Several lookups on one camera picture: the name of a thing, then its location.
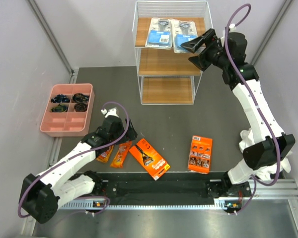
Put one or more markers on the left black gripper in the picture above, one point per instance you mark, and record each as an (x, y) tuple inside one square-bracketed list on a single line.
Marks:
[(131, 135)]

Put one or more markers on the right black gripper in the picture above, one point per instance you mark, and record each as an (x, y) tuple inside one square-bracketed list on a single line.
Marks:
[(193, 45)]

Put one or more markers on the blue razor blister pack one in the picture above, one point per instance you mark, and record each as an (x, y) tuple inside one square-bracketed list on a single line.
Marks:
[(159, 34)]

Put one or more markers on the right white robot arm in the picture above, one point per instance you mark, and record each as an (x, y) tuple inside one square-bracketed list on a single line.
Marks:
[(265, 146)]

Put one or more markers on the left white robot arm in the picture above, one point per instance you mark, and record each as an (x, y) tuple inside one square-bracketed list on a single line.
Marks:
[(42, 195)]

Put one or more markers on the green black item in tray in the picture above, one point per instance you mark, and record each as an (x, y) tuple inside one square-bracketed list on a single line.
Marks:
[(60, 108)]

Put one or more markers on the dark coiled item tray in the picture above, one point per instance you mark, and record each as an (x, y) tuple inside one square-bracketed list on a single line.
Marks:
[(80, 98), (80, 107)]

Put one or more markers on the orange cartridge box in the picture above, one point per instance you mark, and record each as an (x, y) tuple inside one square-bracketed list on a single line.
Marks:
[(200, 154)]

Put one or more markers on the dark coiled item upper tray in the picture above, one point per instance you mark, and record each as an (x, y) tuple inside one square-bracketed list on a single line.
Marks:
[(80, 98)]

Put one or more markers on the orange Gillette razor box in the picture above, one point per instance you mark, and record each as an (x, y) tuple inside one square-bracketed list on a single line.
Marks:
[(155, 165)]

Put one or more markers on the white crumpled cloth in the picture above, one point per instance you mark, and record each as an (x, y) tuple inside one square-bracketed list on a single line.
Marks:
[(265, 172)]

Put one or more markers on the blue razor blister pack two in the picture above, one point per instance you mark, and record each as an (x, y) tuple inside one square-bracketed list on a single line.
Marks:
[(182, 31)]

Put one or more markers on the blue black item in tray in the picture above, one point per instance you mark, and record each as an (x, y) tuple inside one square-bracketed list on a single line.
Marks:
[(60, 98)]

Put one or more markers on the pink divided plastic tray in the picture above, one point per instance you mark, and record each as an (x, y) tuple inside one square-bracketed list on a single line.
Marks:
[(68, 123)]

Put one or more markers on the orange razor pouch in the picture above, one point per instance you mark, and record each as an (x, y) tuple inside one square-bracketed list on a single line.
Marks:
[(121, 154), (104, 157)]

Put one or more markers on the dark coiled item lower tray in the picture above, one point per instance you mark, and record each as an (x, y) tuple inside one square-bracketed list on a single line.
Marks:
[(80, 107)]

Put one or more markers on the white wire wooden shelf rack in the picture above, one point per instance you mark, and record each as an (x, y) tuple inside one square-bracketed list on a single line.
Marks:
[(164, 77)]

